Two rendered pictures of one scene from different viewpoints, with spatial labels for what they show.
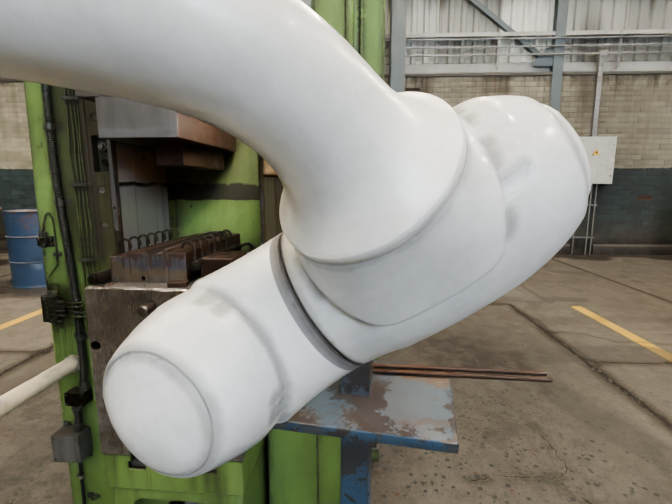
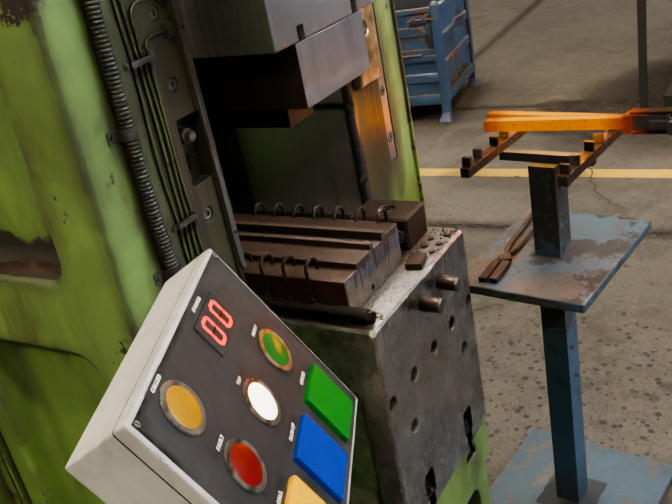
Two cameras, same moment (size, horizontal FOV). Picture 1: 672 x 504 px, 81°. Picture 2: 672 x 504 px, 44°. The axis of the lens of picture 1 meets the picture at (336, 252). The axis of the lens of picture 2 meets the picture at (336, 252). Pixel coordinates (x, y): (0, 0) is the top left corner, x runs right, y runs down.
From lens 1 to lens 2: 1.71 m
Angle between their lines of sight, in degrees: 59
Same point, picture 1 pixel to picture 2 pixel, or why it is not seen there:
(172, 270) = (391, 254)
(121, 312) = (404, 334)
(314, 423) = (609, 270)
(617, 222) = not seen: hidden behind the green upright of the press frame
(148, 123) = (346, 61)
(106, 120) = (311, 76)
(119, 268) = (354, 292)
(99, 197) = (209, 228)
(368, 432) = (627, 250)
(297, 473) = not seen: hidden behind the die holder
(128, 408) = not seen: outside the picture
